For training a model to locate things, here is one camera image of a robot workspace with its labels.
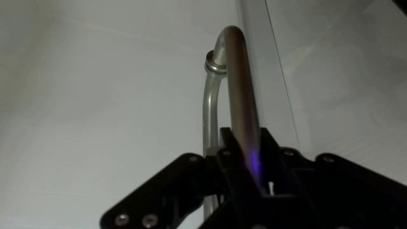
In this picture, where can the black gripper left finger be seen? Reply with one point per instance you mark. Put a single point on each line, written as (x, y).
(169, 186)

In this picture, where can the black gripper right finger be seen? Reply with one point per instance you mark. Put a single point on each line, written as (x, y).
(331, 195)

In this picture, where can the glass shower door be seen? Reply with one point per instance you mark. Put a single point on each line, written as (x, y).
(106, 84)

